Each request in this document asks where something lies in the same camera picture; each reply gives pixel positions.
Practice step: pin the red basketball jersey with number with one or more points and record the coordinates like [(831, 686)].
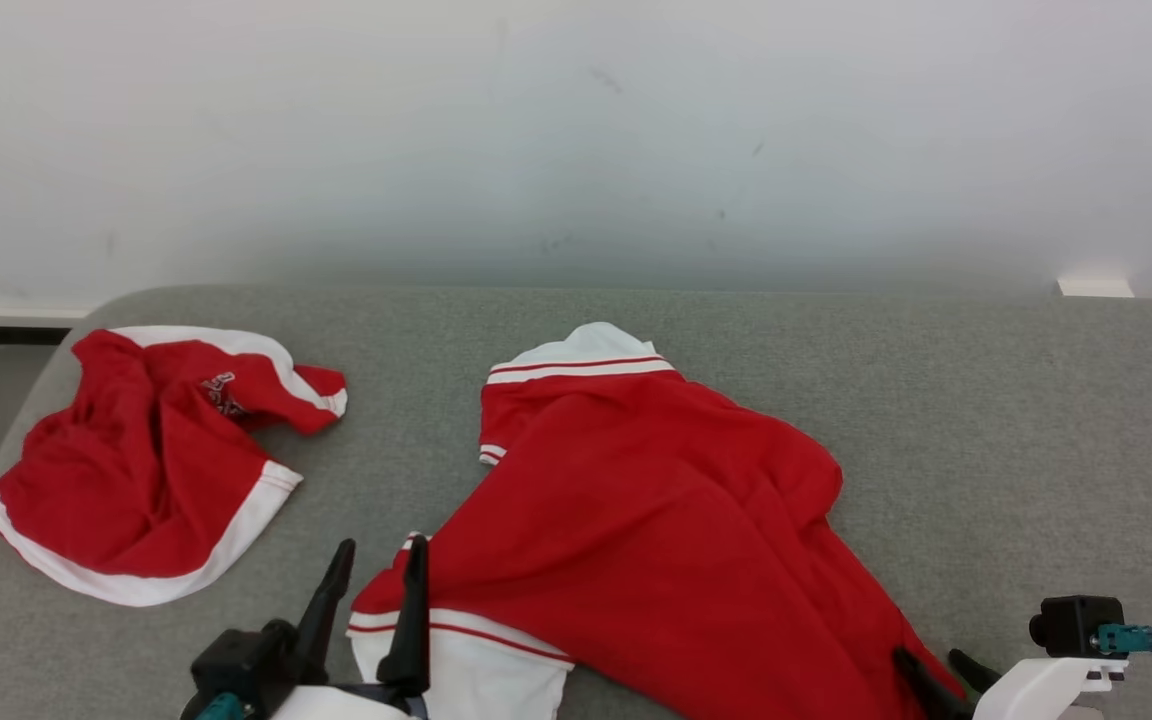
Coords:
[(636, 520)]

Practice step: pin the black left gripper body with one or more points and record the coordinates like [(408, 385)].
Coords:
[(246, 665)]

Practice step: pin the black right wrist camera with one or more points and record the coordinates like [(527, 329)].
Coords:
[(1076, 625)]

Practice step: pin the grey fabric sofa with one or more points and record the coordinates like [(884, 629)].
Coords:
[(986, 450)]

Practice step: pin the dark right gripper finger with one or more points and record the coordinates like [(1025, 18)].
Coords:
[(976, 675), (931, 695)]

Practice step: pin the white wall block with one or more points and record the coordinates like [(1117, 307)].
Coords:
[(1096, 288)]

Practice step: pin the red shorts with white trim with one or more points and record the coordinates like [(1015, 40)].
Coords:
[(136, 470)]

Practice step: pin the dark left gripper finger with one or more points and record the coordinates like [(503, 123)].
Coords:
[(411, 630), (326, 610)]

